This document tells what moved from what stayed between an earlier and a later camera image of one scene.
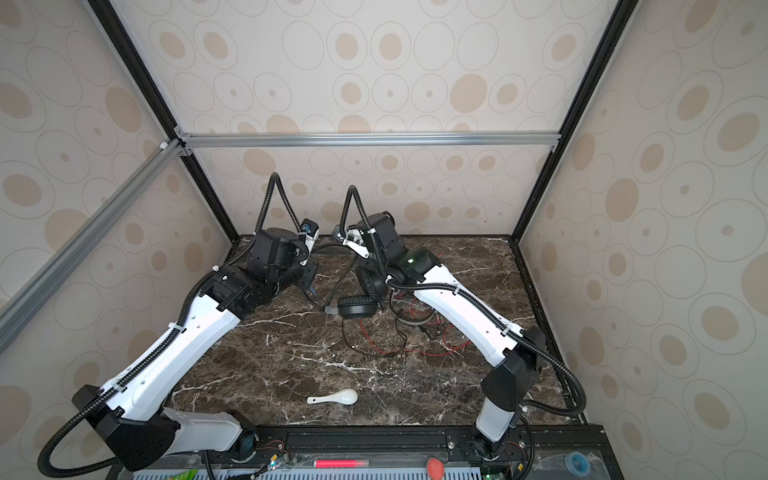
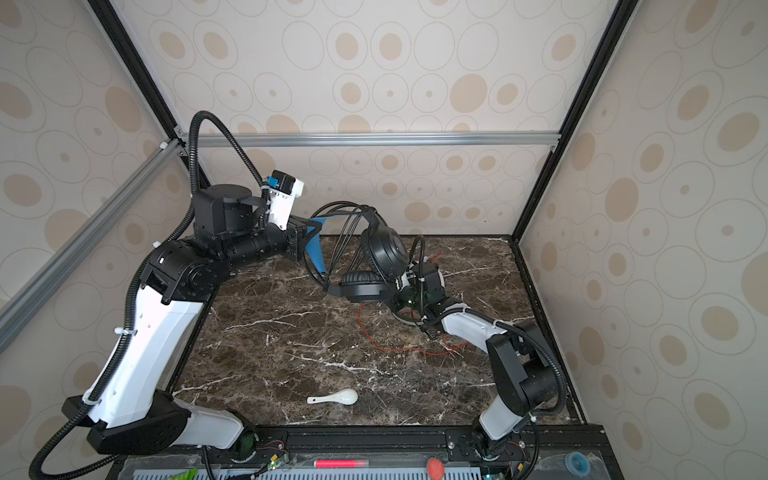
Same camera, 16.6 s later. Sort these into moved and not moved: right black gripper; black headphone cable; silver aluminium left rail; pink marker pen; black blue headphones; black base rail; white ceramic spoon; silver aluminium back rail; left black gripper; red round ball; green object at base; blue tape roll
Moved: left black gripper; right black gripper; black blue headphones; black headphone cable
Not moved: red round ball; silver aluminium left rail; black base rail; green object at base; pink marker pen; white ceramic spoon; blue tape roll; silver aluminium back rail
